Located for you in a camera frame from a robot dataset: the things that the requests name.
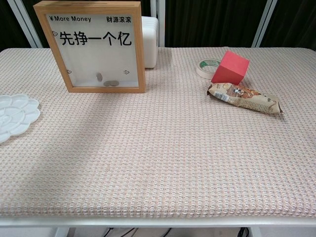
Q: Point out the pink waffle-weave tablecloth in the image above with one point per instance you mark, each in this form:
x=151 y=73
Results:
x=158 y=153

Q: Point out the beige masking tape roll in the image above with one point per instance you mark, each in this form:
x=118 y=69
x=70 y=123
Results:
x=202 y=71

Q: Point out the white foam box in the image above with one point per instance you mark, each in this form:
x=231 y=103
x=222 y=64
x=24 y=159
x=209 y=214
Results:
x=149 y=42

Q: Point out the red cube block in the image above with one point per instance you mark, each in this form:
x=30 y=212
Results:
x=228 y=71

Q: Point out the brown snack packet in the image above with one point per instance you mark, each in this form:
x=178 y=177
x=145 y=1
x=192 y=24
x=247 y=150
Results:
x=247 y=98

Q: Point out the black curtain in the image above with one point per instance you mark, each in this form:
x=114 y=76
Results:
x=209 y=22

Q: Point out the white flower-shaped paint palette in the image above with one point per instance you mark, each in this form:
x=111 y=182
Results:
x=17 y=116

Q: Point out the wooden frame money box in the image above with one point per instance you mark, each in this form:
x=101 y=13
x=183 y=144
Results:
x=139 y=49

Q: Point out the white table frame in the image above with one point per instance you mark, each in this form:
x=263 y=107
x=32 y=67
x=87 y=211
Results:
x=158 y=222

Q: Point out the silver metal frame post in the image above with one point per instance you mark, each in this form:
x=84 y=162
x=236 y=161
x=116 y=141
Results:
x=160 y=10
x=27 y=24
x=265 y=22

